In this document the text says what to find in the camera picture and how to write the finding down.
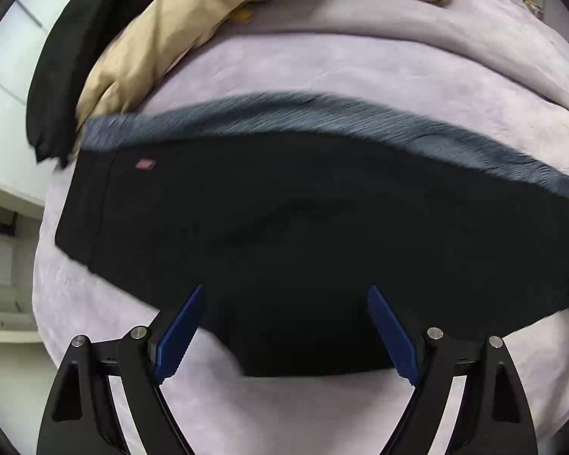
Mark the purple fleece blanket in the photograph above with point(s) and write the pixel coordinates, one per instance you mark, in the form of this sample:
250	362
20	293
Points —
336	71

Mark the beige puffer jacket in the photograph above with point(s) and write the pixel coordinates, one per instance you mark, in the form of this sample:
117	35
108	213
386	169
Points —
170	33

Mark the black pants with grey lining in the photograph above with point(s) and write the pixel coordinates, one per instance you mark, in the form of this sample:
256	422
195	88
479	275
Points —
289	222

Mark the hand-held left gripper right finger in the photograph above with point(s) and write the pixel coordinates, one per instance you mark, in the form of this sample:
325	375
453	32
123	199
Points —
391	331

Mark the white drawer cabinet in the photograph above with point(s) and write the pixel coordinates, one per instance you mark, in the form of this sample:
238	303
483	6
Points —
4	57

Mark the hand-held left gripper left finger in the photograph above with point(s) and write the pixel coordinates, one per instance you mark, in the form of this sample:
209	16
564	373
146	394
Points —
180	331

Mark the black garment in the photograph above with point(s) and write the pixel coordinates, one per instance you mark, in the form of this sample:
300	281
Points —
61	57

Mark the white shelf unit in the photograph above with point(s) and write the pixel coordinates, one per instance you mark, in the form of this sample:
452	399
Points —
4	265

